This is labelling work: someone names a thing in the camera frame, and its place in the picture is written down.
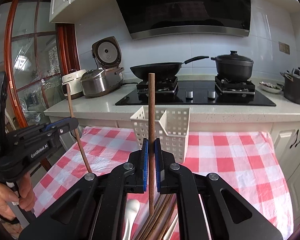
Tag white perforated utensil basket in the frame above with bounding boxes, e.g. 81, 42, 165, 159
130, 106, 191, 163

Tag black glass gas stove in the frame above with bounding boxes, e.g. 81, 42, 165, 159
115, 75, 277, 107

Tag silver open rice cooker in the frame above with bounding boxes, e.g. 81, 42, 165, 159
80, 36, 124, 98

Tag person's left hand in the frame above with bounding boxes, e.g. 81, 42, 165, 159
0, 172, 36, 221

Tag black lidded cooking pot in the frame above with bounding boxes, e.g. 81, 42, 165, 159
211, 50, 254, 81

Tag black range hood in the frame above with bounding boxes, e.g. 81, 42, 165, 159
116, 0, 251, 40

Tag dark steel stock pot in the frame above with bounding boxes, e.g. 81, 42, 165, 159
280, 67, 300, 105

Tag white small kitchen appliance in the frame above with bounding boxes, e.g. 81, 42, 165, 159
62, 69, 87, 99

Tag white lower cabinet doors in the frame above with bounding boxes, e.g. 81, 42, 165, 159
270, 122, 300, 227

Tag wall power socket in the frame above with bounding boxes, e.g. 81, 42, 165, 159
279, 42, 290, 55

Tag red white checkered tablecloth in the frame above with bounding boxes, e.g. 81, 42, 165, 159
33, 127, 294, 239

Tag white ceramic spoon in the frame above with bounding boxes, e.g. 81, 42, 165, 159
162, 215, 178, 240
122, 199, 140, 240

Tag black frying pan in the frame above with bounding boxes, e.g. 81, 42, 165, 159
130, 56, 209, 81

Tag white plate with food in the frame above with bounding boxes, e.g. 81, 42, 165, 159
259, 81, 282, 94

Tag red wooden glass door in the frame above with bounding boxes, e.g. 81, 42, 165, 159
4, 0, 79, 128

